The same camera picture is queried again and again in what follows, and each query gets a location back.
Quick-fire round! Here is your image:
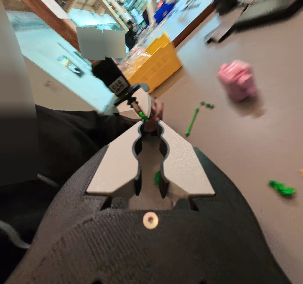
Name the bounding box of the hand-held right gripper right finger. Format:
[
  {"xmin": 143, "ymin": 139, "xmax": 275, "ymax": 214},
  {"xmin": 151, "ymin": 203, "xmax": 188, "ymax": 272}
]
[{"xmin": 158, "ymin": 120, "xmax": 216, "ymax": 206}]

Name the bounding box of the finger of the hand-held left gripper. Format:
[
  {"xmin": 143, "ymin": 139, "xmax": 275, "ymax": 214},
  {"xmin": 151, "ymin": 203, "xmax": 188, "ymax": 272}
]
[
  {"xmin": 133, "ymin": 90, "xmax": 152, "ymax": 121},
  {"xmin": 117, "ymin": 103, "xmax": 142, "ymax": 120}
]

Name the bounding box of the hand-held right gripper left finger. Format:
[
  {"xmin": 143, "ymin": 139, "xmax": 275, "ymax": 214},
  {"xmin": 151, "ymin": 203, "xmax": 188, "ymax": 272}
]
[{"xmin": 86, "ymin": 120, "xmax": 144, "ymax": 205}]

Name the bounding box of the thin green rod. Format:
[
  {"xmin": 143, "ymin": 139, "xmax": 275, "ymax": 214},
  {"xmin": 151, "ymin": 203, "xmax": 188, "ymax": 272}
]
[{"xmin": 185, "ymin": 107, "xmax": 200, "ymax": 136}]

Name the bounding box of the person's left forearm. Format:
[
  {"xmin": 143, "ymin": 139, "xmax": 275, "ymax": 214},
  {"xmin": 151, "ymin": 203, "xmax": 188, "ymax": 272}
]
[{"xmin": 36, "ymin": 104, "xmax": 142, "ymax": 152}]

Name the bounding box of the person's left hand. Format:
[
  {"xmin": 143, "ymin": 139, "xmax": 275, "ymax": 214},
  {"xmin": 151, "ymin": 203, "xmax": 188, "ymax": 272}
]
[{"xmin": 143, "ymin": 98, "xmax": 165, "ymax": 133}]

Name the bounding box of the yellow plastic bin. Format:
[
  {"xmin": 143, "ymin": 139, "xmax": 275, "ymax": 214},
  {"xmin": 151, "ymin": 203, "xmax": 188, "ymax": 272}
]
[{"xmin": 127, "ymin": 34, "xmax": 183, "ymax": 93}]

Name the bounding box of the wooden furniture piece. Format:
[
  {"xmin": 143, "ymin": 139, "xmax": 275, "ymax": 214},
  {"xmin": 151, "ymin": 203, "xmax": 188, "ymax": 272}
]
[{"xmin": 2, "ymin": 0, "xmax": 82, "ymax": 51}]

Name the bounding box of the blue plastic bin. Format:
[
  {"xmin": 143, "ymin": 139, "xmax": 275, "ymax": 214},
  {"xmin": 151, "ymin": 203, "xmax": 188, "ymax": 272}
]
[{"xmin": 153, "ymin": 2, "xmax": 176, "ymax": 24}]

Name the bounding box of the pink toy figure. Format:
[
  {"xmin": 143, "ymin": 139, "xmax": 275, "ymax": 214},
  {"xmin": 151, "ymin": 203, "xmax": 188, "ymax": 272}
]
[{"xmin": 218, "ymin": 60, "xmax": 257, "ymax": 102}]

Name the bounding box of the green curled leaves piece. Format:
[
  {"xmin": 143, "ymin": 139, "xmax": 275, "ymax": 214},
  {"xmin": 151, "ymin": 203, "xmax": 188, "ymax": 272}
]
[{"xmin": 269, "ymin": 180, "xmax": 296, "ymax": 198}]

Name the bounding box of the person's black jacket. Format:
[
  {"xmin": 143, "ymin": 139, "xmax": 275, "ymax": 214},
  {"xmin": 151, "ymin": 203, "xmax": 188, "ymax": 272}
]
[{"xmin": 0, "ymin": 147, "xmax": 95, "ymax": 284}]

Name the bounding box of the large black battery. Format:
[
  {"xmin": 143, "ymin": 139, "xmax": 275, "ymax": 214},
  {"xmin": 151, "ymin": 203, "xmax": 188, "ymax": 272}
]
[{"xmin": 205, "ymin": 14, "xmax": 239, "ymax": 44}]

